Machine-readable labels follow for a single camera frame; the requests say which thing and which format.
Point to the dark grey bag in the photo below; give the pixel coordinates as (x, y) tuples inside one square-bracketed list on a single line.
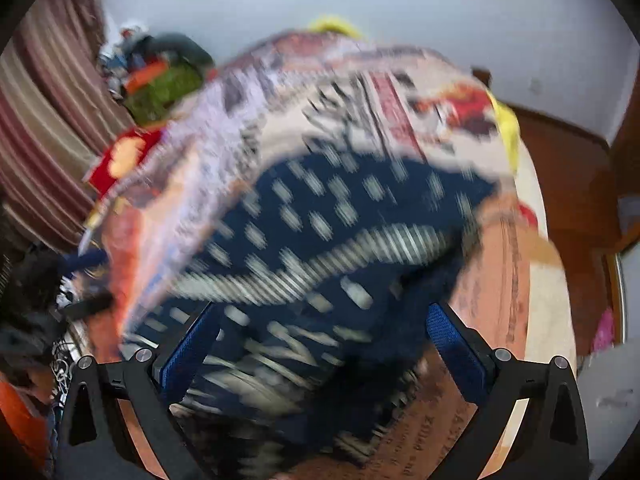
[(182, 47)]

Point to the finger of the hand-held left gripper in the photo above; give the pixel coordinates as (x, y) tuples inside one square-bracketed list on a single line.
[(85, 306)]

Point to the red plush toy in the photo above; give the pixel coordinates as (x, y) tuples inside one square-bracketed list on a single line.
[(125, 155)]

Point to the printed blanket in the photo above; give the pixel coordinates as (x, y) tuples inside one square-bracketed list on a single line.
[(280, 110)]

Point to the navy patterned garment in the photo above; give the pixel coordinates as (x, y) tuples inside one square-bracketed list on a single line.
[(320, 240)]

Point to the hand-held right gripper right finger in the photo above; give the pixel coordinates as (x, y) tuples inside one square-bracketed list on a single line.
[(455, 345)]

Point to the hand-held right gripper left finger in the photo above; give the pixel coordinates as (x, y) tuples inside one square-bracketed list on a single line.
[(190, 345)]

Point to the cream bed sheet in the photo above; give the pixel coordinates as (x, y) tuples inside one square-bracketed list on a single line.
[(552, 285)]

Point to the pink bag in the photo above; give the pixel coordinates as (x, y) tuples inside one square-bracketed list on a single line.
[(604, 331)]

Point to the orange cloth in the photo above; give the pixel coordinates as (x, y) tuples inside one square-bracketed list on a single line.
[(20, 425)]

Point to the striped curtain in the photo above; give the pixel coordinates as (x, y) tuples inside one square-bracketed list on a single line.
[(55, 110)]

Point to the pile of toys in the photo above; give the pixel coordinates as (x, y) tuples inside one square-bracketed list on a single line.
[(122, 52)]

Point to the yellow pillow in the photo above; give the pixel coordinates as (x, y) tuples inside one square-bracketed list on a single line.
[(335, 25)]

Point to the yellow cloth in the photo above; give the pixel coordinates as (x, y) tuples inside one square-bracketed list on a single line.
[(506, 122)]

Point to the wooden door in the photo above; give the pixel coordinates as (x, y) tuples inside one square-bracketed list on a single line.
[(631, 125)]

